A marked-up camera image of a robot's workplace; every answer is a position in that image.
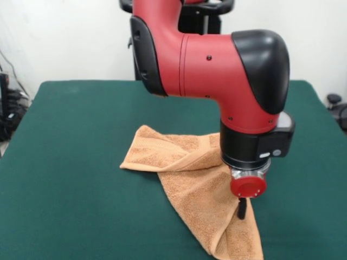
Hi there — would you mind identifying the dark green table cloth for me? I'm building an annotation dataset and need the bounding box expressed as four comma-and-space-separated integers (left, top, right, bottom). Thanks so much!
0, 79, 347, 260

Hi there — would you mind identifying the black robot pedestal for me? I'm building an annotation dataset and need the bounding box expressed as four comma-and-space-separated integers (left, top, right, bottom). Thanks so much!
118, 0, 235, 81

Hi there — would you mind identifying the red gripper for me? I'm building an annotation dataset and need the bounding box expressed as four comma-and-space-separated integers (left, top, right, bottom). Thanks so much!
229, 175, 268, 219

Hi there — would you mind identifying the tan terry towel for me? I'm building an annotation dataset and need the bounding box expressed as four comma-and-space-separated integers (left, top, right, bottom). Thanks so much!
119, 124, 265, 260

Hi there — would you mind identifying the black equipment pile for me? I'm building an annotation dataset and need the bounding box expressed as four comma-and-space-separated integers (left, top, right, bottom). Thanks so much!
0, 71, 31, 142

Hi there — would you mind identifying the grey chair base leg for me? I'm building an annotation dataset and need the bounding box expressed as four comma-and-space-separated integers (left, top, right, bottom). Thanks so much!
326, 93, 347, 134

